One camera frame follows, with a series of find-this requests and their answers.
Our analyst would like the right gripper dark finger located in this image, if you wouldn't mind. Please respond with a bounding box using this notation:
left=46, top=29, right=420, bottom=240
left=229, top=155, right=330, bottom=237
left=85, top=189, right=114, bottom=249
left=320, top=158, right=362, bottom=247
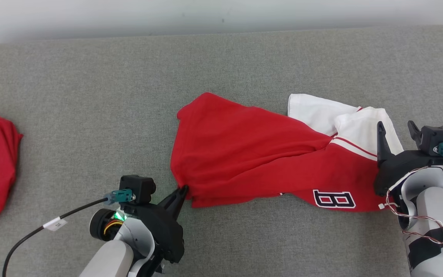
left=376, top=121, right=396, bottom=162
left=407, top=120, right=424, bottom=149

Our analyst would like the white cable label tag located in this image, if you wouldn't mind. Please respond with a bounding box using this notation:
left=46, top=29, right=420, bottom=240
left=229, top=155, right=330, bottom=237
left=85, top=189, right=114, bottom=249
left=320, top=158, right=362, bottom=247
left=43, top=217, right=68, bottom=232

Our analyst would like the black left cable teal plug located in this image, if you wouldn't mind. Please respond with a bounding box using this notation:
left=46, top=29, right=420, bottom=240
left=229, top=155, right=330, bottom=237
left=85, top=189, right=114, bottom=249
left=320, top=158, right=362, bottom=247
left=2, top=189, right=135, bottom=277

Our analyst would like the thin red white wire bundle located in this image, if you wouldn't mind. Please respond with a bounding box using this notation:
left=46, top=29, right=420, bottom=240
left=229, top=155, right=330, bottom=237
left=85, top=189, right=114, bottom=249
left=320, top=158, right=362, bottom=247
left=378, top=165, right=443, bottom=245

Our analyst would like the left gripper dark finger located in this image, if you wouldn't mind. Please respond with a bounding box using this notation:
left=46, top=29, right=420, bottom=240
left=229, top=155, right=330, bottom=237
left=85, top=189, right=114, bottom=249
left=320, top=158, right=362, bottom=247
left=157, top=185, right=188, bottom=223

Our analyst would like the red white jersey with lettering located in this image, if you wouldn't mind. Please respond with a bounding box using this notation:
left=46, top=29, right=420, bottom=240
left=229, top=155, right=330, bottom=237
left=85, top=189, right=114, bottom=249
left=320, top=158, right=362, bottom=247
left=170, top=92, right=405, bottom=213

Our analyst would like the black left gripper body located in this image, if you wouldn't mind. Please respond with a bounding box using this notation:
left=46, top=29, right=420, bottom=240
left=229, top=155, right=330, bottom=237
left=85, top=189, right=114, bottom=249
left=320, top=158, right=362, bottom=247
left=122, top=202, right=185, bottom=277

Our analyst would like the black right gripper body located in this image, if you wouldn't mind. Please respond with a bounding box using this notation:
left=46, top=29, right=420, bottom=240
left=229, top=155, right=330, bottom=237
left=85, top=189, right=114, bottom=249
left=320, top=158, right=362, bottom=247
left=373, top=148, right=443, bottom=197

